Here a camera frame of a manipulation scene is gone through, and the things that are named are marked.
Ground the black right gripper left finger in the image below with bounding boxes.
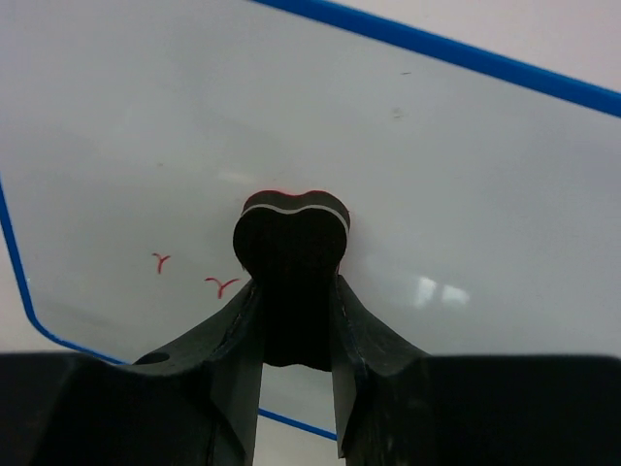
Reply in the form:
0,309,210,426
1,283,264,465

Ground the blue framed whiteboard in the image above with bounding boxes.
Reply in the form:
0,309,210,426
0,0,621,443

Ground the black whiteboard eraser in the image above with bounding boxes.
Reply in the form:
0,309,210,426
233,190,350,372

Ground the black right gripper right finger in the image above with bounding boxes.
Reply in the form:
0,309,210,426
330,278,620,465

